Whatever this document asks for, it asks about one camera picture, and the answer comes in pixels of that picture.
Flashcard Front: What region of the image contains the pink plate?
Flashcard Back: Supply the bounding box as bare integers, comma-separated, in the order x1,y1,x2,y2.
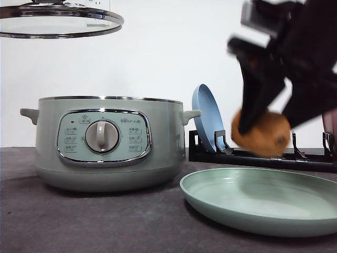
322,107,337,152

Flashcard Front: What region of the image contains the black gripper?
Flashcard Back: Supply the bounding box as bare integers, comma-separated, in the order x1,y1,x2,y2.
228,0,337,135

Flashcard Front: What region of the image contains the glass steamer lid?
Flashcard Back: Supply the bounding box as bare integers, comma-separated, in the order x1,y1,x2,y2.
0,0,124,39

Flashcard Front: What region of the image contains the brown potato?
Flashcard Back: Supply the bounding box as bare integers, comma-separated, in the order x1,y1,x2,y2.
232,109,291,157

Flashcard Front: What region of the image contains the green plate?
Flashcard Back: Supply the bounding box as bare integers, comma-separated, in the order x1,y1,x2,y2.
180,168,337,238

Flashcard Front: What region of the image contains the grey table cloth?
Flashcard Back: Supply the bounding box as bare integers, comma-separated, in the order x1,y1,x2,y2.
0,147,337,253

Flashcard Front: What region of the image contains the blue plate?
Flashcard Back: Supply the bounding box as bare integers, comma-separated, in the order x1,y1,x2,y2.
192,84,224,152

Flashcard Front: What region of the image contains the black dish rack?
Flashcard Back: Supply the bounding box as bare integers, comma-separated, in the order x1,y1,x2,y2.
189,130,337,173

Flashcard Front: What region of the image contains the green electric steamer pot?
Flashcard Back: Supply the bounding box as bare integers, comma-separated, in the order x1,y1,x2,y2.
20,95,202,192

